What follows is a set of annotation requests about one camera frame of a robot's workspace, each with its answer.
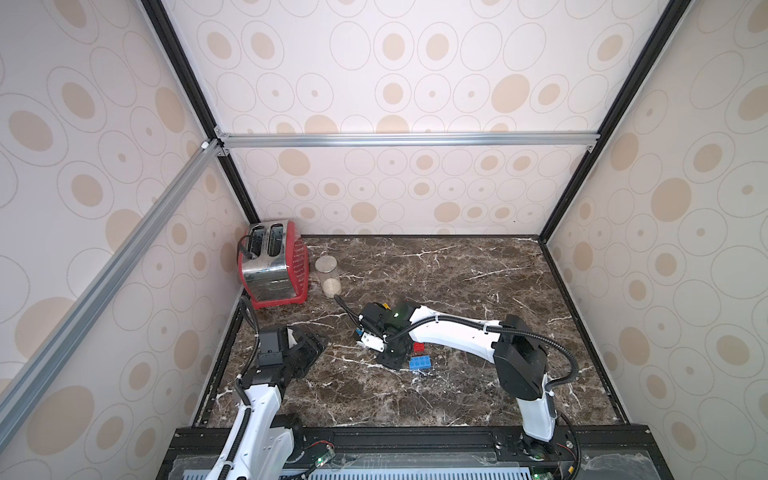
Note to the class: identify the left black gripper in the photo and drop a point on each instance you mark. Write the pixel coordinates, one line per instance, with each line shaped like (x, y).
(313, 346)

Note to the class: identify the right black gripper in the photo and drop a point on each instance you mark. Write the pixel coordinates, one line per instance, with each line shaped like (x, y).
(389, 346)

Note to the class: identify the white lego brick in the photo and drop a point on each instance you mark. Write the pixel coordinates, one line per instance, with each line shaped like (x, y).
(372, 342)

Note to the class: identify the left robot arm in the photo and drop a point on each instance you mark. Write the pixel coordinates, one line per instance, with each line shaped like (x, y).
(255, 449)

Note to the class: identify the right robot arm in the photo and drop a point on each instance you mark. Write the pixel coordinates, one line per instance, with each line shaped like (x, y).
(528, 365)

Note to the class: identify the long blue lego brick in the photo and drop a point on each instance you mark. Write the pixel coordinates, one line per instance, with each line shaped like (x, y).
(418, 363)

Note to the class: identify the red and chrome toaster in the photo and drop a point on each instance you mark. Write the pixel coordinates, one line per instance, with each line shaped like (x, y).
(273, 263)

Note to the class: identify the left aluminium frame bar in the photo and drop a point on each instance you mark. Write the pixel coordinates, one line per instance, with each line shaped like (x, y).
(39, 372)

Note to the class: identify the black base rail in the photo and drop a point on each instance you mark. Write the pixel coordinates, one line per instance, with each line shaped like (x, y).
(598, 452)

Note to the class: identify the horizontal aluminium frame bar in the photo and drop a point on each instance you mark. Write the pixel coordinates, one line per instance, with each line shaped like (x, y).
(430, 139)

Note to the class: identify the left black corner post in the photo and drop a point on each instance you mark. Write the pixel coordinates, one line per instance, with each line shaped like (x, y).
(171, 44)

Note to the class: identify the black corner post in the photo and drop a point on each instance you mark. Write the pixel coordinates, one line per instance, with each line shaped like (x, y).
(171, 44)
(646, 60)

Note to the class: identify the right black corner post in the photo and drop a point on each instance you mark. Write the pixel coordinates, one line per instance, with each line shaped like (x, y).
(646, 60)

